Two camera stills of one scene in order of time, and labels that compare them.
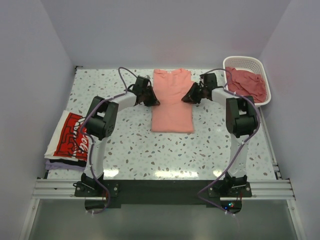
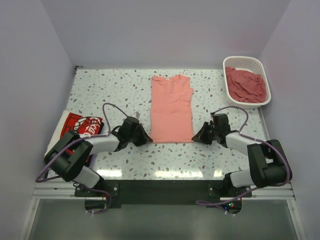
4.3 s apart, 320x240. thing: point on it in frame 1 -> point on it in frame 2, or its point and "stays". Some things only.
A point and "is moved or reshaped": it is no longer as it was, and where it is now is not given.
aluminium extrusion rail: [64, 189] stays
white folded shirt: [56, 138] stays
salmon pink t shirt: [172, 114] is moved or reshaped
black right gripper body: [203, 88] -> [214, 131]
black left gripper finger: [151, 99] -> [142, 137]
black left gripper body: [144, 93] -> [131, 137]
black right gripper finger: [194, 95] -> [204, 135]
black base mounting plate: [142, 192] stays
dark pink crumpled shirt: [246, 83] stays
